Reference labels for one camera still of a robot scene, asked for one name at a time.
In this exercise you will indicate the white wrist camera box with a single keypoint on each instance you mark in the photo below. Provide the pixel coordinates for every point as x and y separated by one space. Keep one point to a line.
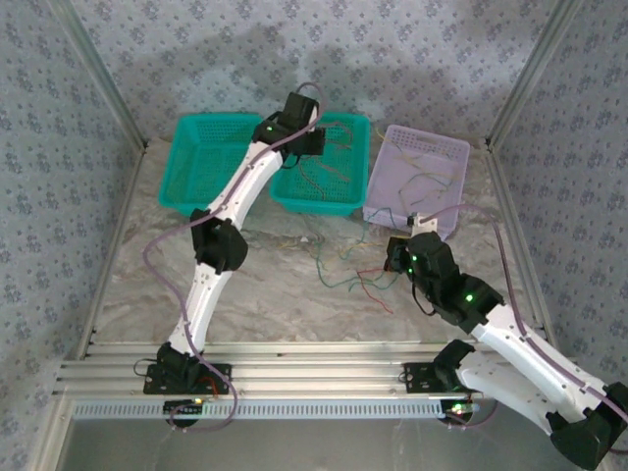
423 225
313 115

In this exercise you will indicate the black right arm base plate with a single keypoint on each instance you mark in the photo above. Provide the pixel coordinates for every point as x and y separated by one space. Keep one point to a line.
417 378

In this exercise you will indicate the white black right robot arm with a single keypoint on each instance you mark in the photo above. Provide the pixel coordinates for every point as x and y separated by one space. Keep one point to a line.
515 382

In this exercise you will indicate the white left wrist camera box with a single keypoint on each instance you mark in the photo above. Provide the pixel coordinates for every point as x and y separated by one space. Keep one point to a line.
313 115

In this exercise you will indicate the grey metal panel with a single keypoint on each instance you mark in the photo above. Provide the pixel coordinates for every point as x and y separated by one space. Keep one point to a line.
319 446

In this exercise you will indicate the black circuit board with LED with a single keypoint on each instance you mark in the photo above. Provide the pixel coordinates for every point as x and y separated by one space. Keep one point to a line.
184 406
458 408

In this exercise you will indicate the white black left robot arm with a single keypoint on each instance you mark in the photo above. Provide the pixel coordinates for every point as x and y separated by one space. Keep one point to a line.
250 176

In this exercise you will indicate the lilac plastic basket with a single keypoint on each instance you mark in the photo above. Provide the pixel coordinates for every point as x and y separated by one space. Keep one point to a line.
382 176

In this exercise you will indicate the teal plastic basket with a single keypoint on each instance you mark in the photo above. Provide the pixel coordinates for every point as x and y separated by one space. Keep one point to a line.
206 167
284 191

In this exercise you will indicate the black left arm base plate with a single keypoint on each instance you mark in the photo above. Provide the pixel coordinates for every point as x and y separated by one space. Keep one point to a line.
223 375

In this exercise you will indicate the aluminium table side rail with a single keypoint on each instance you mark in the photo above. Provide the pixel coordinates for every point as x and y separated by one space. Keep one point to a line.
507 196
128 196

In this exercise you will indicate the aluminium frame post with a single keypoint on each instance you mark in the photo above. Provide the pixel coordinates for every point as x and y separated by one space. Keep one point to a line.
528 73
110 83

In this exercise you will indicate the aluminium mounting beam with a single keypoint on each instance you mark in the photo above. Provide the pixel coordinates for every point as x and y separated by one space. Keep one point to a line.
319 373

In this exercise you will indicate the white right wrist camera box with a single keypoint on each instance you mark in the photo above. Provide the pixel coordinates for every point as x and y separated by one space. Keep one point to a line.
423 225

